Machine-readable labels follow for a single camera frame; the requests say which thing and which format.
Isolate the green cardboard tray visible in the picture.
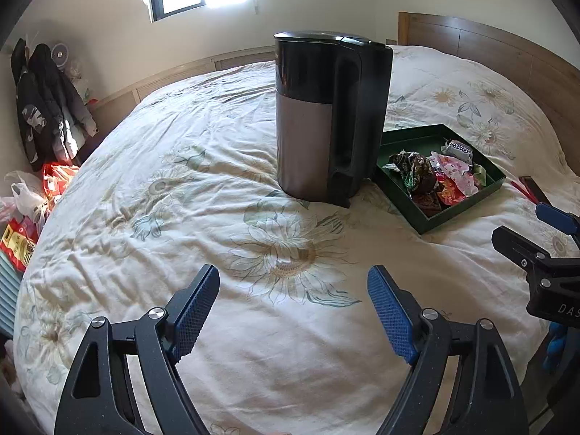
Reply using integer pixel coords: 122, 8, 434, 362
375, 123, 507, 235

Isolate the white and blue snack packet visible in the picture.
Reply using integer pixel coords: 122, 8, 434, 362
440, 140, 474, 162

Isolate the hanging white plastic bag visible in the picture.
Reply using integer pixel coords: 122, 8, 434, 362
68, 59, 91, 105

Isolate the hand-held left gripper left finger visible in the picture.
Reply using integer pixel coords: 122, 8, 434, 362
53, 264, 220, 435

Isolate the brown snack packet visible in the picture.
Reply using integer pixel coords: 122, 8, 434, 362
390, 151, 438, 200

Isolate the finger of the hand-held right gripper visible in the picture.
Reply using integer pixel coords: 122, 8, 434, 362
535, 202, 580, 236
492, 225, 580, 288

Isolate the long red snack packet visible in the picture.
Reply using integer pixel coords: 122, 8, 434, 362
435, 179, 467, 207

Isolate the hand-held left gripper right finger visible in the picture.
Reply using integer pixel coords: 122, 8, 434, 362
367, 265, 530, 435

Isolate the black camouflage jacket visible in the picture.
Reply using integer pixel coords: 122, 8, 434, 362
11, 38, 57, 173

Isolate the black and grey electric kettle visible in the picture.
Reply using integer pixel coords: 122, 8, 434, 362
274, 31, 394, 209

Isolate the brown wooden headboard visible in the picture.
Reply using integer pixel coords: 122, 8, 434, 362
398, 11, 580, 146

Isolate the beige coat with fur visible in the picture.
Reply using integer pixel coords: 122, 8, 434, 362
0, 339, 21, 395

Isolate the red orange plastic bag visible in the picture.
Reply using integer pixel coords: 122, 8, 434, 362
42, 163, 81, 211

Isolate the person's right hand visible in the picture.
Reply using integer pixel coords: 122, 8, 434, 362
544, 323, 570, 374

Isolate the black and grey puffer jacket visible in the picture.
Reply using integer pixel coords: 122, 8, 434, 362
29, 44, 98, 159

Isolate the pink snack packet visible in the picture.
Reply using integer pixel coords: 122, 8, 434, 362
428, 154, 480, 198

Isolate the dark red snack packet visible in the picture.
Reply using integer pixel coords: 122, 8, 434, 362
411, 192, 442, 216

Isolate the blue ribbed suitcase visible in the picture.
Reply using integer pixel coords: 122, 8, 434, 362
0, 249, 23, 340

